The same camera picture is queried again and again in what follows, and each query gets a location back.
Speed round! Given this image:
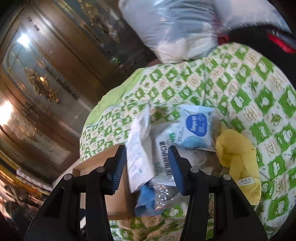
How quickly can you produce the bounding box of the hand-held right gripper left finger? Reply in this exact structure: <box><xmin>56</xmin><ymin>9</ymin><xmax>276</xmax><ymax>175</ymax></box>
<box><xmin>24</xmin><ymin>144</ymin><xmax>127</xmax><ymax>241</ymax></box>

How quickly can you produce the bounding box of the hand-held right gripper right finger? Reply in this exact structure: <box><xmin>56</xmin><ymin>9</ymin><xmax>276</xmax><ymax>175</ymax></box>
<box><xmin>168</xmin><ymin>146</ymin><xmax>269</xmax><ymax>241</ymax></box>

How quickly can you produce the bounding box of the cardboard box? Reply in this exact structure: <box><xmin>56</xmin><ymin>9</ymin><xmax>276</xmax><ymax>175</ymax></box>
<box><xmin>72</xmin><ymin>144</ymin><xmax>136</xmax><ymax>219</ymax></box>

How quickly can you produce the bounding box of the clear plastic bag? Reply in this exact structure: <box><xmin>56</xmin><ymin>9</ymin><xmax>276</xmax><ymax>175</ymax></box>
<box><xmin>149</xmin><ymin>148</ymin><xmax>222</xmax><ymax>210</ymax></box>

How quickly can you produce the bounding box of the white green packet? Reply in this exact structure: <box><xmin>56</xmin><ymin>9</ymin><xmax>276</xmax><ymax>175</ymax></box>
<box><xmin>154</xmin><ymin>123</ymin><xmax>185</xmax><ymax>182</ymax></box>

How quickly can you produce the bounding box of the blue cloth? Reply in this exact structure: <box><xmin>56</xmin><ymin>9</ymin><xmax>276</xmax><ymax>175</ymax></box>
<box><xmin>134</xmin><ymin>183</ymin><xmax>158</xmax><ymax>217</ymax></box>

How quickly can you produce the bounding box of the blue label wipes packet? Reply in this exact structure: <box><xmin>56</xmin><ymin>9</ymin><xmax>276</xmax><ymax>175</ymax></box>
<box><xmin>179</xmin><ymin>105</ymin><xmax>215</xmax><ymax>151</ymax></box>

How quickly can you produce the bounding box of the yellow cloth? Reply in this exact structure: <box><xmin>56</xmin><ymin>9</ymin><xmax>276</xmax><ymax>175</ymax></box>
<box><xmin>215</xmin><ymin>128</ymin><xmax>262</xmax><ymax>205</ymax></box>

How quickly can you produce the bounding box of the green white printed blanket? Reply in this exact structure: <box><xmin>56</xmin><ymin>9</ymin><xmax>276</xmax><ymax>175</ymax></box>
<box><xmin>79</xmin><ymin>43</ymin><xmax>296</xmax><ymax>241</ymax></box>

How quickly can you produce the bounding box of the wooden glass door cabinet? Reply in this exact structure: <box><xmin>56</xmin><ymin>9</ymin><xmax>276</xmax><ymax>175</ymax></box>
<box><xmin>0</xmin><ymin>0</ymin><xmax>158</xmax><ymax>193</ymax></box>

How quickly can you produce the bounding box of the large clear bag of clothes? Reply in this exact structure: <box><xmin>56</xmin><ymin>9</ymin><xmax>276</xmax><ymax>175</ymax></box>
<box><xmin>118</xmin><ymin>0</ymin><xmax>289</xmax><ymax>64</ymax></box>

